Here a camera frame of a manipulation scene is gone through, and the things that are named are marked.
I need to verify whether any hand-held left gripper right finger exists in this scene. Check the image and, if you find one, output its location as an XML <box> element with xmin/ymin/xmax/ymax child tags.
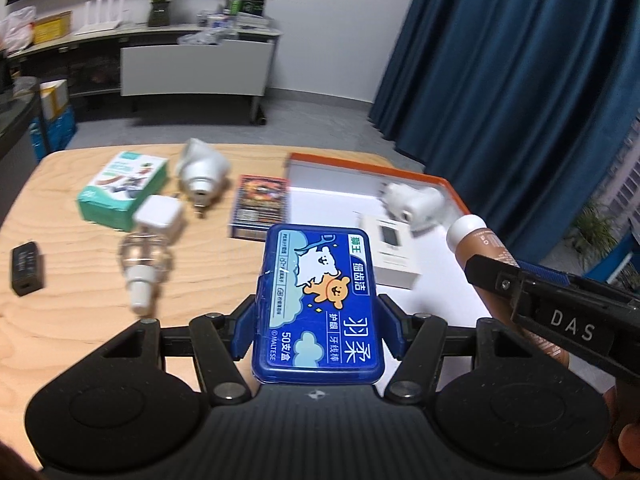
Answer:
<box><xmin>379</xmin><ymin>294</ymin><xmax>539</xmax><ymax>408</ymax></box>

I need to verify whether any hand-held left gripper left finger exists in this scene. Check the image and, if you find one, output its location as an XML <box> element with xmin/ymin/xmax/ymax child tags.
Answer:
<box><xmin>102</xmin><ymin>294</ymin><xmax>258</xmax><ymax>408</ymax></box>

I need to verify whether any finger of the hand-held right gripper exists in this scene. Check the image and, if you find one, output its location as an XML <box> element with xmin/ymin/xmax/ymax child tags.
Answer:
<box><xmin>464</xmin><ymin>254</ymin><xmax>525</xmax><ymax>311</ymax></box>
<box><xmin>518</xmin><ymin>259</ymin><xmax>640</xmax><ymax>302</ymax></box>

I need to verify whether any brown bottle white cap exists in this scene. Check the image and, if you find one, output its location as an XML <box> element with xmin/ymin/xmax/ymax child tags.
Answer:
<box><xmin>446</xmin><ymin>214</ymin><xmax>576</xmax><ymax>368</ymax></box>

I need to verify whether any blue floss pick box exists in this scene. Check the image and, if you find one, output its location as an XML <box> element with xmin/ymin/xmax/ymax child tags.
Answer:
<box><xmin>251</xmin><ymin>222</ymin><xmax>388</xmax><ymax>386</ymax></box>

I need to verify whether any orange cardboard box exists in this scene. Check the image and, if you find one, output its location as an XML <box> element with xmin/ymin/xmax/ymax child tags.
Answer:
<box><xmin>285</xmin><ymin>152</ymin><xmax>621</xmax><ymax>401</ymax></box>

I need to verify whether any small black adapter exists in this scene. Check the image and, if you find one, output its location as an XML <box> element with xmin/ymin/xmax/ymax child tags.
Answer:
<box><xmin>11</xmin><ymin>241</ymin><xmax>47</xmax><ymax>297</ymax></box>

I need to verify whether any person's right hand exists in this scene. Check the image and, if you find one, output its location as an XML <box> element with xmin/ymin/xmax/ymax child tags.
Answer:
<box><xmin>603</xmin><ymin>384</ymin><xmax>640</xmax><ymax>480</ymax></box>

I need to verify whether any small green plant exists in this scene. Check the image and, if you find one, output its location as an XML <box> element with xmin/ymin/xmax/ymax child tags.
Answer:
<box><xmin>570</xmin><ymin>197</ymin><xmax>626</xmax><ymax>266</ymax></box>

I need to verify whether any white plug adapter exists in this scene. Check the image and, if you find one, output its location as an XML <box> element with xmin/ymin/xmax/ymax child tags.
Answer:
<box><xmin>379</xmin><ymin>180</ymin><xmax>446</xmax><ymax>232</ymax></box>
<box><xmin>175</xmin><ymin>137</ymin><xmax>232</xmax><ymax>219</ymax></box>

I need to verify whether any clear bottle white neck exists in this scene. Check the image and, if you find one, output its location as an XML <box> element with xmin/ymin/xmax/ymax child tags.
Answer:
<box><xmin>116</xmin><ymin>230</ymin><xmax>176</xmax><ymax>316</ymax></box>

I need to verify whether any dark playing card box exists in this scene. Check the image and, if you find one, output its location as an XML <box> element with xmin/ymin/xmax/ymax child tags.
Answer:
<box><xmin>227</xmin><ymin>175</ymin><xmax>291</xmax><ymax>240</ymax></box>

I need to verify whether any white cube charger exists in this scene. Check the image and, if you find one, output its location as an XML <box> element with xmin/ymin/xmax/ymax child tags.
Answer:
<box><xmin>132</xmin><ymin>195</ymin><xmax>186</xmax><ymax>236</ymax></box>

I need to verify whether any green bandage box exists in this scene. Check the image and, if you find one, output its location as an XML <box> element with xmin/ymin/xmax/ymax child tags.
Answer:
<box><xmin>76</xmin><ymin>150</ymin><xmax>168</xmax><ymax>232</ymax></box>

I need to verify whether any blue curtain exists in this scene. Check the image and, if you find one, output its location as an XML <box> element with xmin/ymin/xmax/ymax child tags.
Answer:
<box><xmin>370</xmin><ymin>0</ymin><xmax>640</xmax><ymax>241</ymax></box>

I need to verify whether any grey media cabinet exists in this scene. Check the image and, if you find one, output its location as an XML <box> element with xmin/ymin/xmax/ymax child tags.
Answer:
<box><xmin>7</xmin><ymin>22</ymin><xmax>283</xmax><ymax>126</ymax></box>

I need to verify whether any stack of blue boxes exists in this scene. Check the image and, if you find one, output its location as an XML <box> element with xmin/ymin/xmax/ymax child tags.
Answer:
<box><xmin>27</xmin><ymin>105</ymin><xmax>78</xmax><ymax>157</ymax></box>

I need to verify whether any dark glass desk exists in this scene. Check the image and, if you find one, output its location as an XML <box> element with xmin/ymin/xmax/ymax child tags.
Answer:
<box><xmin>0</xmin><ymin>92</ymin><xmax>51</xmax><ymax>228</ymax></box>

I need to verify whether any clear plastic bag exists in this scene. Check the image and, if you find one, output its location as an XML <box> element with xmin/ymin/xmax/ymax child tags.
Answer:
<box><xmin>177</xmin><ymin>27</ymin><xmax>241</xmax><ymax>47</ymax></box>

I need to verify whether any white yellow cardboard box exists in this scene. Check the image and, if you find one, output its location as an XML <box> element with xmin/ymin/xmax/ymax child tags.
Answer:
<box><xmin>39</xmin><ymin>79</ymin><xmax>71</xmax><ymax>118</ymax></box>

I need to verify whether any small blue white carton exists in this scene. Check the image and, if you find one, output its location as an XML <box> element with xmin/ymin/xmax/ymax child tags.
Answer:
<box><xmin>207</xmin><ymin>12</ymin><xmax>241</xmax><ymax>31</ymax></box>

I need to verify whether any black box green print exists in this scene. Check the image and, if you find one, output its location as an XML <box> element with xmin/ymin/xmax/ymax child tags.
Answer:
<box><xmin>226</xmin><ymin>0</ymin><xmax>268</xmax><ymax>17</ymax></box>

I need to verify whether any white router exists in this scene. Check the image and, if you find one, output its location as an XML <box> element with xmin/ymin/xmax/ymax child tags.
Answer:
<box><xmin>75</xmin><ymin>0</ymin><xmax>126</xmax><ymax>36</ymax></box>

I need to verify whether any white red plastic bag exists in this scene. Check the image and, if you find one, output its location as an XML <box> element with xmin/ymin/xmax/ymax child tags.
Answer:
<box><xmin>0</xmin><ymin>6</ymin><xmax>38</xmax><ymax>53</ymax></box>

